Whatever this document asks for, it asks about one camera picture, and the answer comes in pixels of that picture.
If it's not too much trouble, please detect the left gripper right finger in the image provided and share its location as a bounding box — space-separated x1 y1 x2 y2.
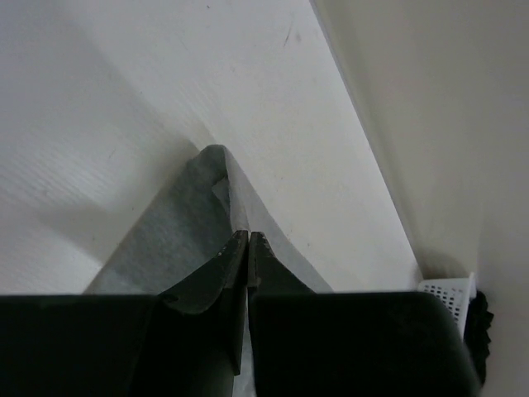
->
248 232 480 396

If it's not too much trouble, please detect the grey tank top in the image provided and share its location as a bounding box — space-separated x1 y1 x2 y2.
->
80 143 334 397

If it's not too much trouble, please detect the black tank tops pile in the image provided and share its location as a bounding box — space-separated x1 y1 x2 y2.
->
464 290 494 386

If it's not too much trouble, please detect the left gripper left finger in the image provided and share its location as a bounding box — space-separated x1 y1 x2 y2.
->
140 231 248 396

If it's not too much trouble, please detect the white plastic basket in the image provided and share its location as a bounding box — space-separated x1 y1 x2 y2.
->
417 273 477 337

